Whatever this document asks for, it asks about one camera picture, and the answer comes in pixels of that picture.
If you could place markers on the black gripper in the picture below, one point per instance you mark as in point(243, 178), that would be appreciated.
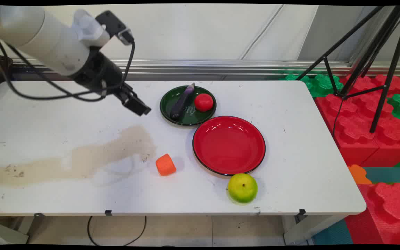
point(97, 71)

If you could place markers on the purple toy eggplant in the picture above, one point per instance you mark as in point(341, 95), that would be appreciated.
point(182, 102)

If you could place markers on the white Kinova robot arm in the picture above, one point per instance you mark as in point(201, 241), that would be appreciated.
point(47, 38)

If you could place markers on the dark green round plate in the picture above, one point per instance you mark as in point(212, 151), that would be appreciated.
point(186, 116)

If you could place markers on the red toy tomato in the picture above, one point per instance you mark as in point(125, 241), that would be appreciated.
point(203, 102)

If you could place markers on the orange toy cube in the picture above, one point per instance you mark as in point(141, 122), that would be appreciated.
point(165, 165)

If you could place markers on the red round plate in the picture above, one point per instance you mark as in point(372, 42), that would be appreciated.
point(228, 145)

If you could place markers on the green toy apple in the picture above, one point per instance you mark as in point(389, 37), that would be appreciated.
point(242, 188)

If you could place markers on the grey table leg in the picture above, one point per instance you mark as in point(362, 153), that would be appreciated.
point(5, 232)
point(307, 229)

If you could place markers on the large red foam block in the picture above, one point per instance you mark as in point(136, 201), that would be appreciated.
point(356, 128)

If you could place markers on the orange foam piece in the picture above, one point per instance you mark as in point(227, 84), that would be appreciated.
point(358, 174)

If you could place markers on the black tripod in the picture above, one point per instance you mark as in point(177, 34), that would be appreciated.
point(377, 52)

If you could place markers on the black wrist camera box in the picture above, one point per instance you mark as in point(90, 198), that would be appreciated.
point(114, 26)

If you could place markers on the aluminium wall rail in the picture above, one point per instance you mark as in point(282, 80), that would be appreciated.
point(221, 66)

